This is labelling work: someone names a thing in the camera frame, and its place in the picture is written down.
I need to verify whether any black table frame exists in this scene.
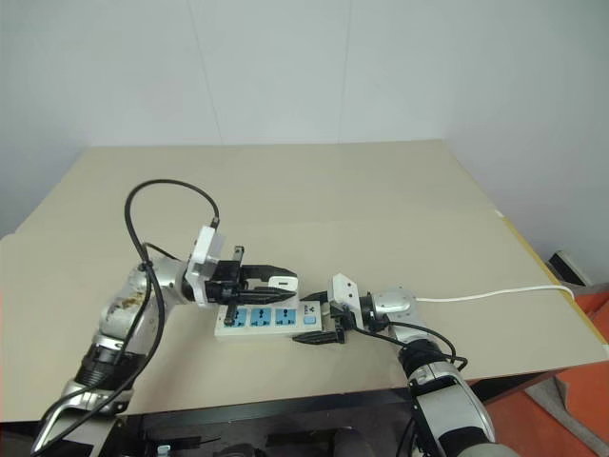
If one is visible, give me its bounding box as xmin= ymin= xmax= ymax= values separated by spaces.
xmin=113 ymin=365 xmax=570 ymax=457

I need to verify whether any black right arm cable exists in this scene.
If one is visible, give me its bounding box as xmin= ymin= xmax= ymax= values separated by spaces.
xmin=352 ymin=321 xmax=470 ymax=457

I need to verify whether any grey floor mat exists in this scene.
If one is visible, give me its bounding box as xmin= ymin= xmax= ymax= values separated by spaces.
xmin=521 ymin=374 xmax=609 ymax=456

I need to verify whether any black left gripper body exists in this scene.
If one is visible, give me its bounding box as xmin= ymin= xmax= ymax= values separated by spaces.
xmin=206 ymin=245 xmax=249 ymax=328

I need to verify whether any white and black box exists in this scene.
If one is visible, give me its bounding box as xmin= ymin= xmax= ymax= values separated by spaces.
xmin=546 ymin=249 xmax=594 ymax=288

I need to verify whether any white charger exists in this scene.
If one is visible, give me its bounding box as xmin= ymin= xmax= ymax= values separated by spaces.
xmin=266 ymin=268 xmax=302 ymax=293

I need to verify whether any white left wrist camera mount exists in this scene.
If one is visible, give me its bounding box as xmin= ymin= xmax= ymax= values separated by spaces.
xmin=184 ymin=225 xmax=227 ymax=308

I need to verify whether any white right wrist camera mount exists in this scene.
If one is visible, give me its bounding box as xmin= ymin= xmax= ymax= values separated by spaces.
xmin=326 ymin=272 xmax=362 ymax=311

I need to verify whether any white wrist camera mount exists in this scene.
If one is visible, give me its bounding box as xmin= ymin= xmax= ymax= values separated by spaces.
xmin=326 ymin=272 xmax=362 ymax=311
xmin=184 ymin=225 xmax=227 ymax=308

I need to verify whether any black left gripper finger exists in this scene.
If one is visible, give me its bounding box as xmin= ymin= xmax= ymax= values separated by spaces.
xmin=236 ymin=287 xmax=299 ymax=306
xmin=240 ymin=262 xmax=292 ymax=283

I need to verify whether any white power strip cord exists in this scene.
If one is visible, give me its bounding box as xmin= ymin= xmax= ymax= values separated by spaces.
xmin=415 ymin=284 xmax=576 ymax=303

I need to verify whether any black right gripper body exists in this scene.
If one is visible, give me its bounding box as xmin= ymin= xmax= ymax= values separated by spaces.
xmin=327 ymin=304 xmax=363 ymax=345

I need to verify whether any white power strip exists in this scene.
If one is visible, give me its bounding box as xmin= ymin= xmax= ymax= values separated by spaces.
xmin=213 ymin=297 xmax=335 ymax=341

